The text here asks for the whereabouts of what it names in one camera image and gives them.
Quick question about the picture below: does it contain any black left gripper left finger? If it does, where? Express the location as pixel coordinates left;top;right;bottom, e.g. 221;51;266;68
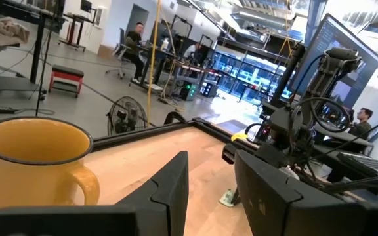
0;150;190;236

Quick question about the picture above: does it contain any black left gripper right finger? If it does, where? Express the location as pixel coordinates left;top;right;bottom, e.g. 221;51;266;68
234;149;378;236

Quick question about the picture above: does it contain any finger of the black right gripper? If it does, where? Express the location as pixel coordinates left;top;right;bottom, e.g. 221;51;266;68
221;143;241;165

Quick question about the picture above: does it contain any pale green wrapper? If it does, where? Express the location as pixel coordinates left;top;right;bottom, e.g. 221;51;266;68
218;189;240;208

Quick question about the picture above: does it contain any yellow tape piece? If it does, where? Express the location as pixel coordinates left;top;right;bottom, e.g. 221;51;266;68
230;132;249;142

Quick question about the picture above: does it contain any black floor fan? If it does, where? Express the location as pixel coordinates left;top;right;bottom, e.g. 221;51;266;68
106;96;149;136

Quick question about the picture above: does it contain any person seated by monitor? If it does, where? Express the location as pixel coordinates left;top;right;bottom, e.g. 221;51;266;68
347;108;374;139

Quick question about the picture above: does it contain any black keyboard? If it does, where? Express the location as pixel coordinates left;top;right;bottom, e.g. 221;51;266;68
335;151;378;178

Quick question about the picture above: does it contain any person bent over desk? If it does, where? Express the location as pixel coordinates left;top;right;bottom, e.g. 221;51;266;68
182;42;203;64

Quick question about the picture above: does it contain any large computer monitor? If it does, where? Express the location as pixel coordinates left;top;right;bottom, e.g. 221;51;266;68
289;12;378;111

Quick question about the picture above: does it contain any yellow enamel mug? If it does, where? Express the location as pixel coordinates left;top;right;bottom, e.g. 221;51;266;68
0;116;100;219

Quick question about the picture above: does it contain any person on office chair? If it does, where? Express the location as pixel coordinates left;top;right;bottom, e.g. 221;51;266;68
123;22;146;84

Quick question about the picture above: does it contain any grey office chair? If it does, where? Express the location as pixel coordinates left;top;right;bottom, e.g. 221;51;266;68
106;28;135;80

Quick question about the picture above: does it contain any red stool with black seat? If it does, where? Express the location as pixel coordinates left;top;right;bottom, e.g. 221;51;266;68
48;64;85;98

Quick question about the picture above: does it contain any black thin stand pole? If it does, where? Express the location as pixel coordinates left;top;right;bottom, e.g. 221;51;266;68
35;0;60;117

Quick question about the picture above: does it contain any black standing desk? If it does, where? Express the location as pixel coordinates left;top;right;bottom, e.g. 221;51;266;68
0;0;68;101

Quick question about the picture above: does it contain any beige cloth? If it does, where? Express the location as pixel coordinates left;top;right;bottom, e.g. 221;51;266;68
0;16;31;47

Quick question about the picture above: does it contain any yellow hanging cable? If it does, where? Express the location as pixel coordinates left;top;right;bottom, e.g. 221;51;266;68
146;0;163;127

